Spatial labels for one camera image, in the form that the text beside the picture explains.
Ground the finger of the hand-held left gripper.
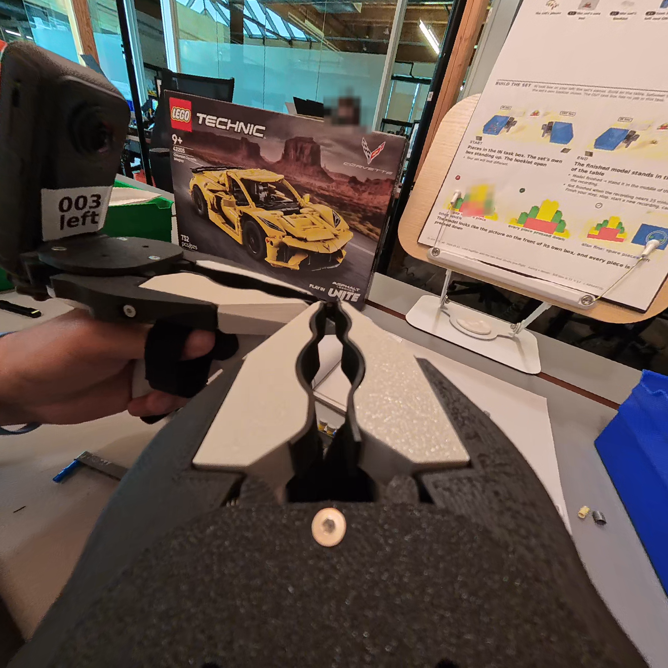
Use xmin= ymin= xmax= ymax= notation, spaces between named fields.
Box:
xmin=140 ymin=261 xmax=320 ymax=305
xmin=215 ymin=299 xmax=315 ymax=336

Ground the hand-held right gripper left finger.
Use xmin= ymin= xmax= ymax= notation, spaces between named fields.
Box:
xmin=192 ymin=302 xmax=331 ymax=503

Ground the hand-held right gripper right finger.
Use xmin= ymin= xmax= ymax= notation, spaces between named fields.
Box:
xmin=338 ymin=301 xmax=472 ymax=503

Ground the grey lego beam yellow piece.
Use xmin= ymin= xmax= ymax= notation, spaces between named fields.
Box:
xmin=52 ymin=450 xmax=129 ymax=483

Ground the lego set box yellow car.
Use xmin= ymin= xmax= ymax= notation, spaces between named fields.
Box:
xmin=163 ymin=90 xmax=409 ymax=310

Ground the person's left hand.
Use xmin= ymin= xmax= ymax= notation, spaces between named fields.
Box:
xmin=0 ymin=308 xmax=217 ymax=426

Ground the green plastic bin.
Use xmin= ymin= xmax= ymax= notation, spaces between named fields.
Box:
xmin=0 ymin=175 xmax=174 ymax=292

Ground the white paper bag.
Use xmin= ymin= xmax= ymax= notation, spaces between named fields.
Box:
xmin=107 ymin=185 xmax=164 ymax=208

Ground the open instruction booklet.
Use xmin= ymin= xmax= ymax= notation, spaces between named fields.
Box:
xmin=312 ymin=334 xmax=573 ymax=534

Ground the blue plastic bin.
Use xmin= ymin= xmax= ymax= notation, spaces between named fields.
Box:
xmin=594 ymin=368 xmax=668 ymax=597

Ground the printed instruction sheet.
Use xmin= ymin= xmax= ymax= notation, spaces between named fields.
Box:
xmin=417 ymin=0 xmax=668 ymax=314

